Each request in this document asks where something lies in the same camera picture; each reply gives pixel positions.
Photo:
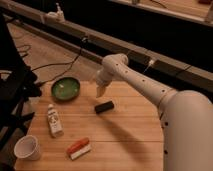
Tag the white clamp on rail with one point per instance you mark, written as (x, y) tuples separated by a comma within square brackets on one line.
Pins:
[(58, 15)]

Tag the green ceramic bowl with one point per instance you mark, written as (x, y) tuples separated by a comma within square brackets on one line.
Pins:
[(65, 89)]

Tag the orange and white eraser brush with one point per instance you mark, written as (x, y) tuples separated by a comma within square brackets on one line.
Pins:
[(79, 148)]

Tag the black chair frame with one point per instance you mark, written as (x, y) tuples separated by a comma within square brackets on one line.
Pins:
[(16, 89)]

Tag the white squeeze bottle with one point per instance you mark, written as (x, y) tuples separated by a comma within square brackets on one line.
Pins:
[(54, 121)]

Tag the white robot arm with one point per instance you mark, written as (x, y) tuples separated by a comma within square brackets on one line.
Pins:
[(186, 116)]

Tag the white paper cup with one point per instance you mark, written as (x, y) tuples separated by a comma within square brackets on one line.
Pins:
[(27, 148)]

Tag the black rectangular block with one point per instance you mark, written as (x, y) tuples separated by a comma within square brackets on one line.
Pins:
[(104, 107)]

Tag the long grey metal rail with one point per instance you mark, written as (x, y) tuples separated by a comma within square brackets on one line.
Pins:
[(182, 47)]

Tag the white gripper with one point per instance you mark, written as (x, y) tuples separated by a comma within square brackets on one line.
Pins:
[(103, 78)]

